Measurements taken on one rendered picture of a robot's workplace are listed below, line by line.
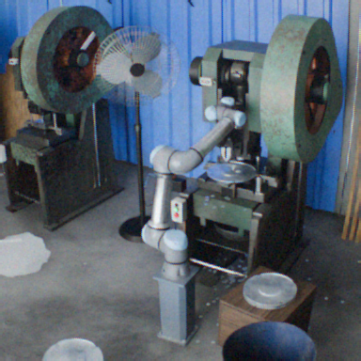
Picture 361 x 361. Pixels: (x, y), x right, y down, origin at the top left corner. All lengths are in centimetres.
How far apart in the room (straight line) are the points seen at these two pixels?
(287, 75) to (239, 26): 180
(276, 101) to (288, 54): 24
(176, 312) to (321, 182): 193
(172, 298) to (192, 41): 241
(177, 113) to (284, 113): 232
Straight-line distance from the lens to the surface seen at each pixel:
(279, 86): 242
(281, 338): 241
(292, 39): 249
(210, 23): 427
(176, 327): 285
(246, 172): 302
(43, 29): 349
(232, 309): 266
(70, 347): 245
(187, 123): 458
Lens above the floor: 201
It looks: 24 degrees down
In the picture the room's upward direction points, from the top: 1 degrees counter-clockwise
